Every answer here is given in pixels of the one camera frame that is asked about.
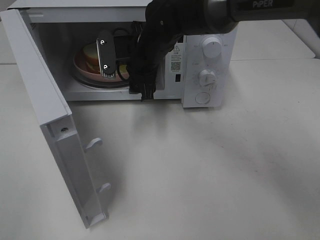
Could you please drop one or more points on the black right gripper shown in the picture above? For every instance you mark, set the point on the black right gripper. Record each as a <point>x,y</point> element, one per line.
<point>148,44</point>

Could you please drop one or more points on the white bread sandwich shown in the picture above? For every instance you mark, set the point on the white bread sandwich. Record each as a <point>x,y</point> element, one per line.
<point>90,54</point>

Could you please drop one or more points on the pink round plate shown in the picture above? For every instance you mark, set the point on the pink round plate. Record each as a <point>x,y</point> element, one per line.
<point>120,74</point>

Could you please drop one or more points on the round white door button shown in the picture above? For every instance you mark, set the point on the round white door button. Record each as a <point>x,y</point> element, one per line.
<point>202,98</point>

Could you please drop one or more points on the white microwave door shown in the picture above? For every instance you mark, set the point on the white microwave door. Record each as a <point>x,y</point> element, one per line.
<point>54,116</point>

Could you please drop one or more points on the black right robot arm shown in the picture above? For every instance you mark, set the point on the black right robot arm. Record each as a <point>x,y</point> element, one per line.
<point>168,20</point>

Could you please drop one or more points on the glass microwave turntable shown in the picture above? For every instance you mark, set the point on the glass microwave turntable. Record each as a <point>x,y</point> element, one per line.
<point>94,83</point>

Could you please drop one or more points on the white microwave oven body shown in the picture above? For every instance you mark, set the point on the white microwave oven body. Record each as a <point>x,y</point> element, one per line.
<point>47,38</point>

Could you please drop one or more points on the warning label sticker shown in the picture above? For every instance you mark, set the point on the warning label sticker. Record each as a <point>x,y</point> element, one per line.
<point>176,56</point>

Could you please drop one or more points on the lower white timer knob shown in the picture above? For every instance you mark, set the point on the lower white timer knob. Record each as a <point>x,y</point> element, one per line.
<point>207,78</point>

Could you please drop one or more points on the upper white power knob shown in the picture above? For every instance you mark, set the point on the upper white power knob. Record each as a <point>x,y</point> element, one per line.
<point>211,47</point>

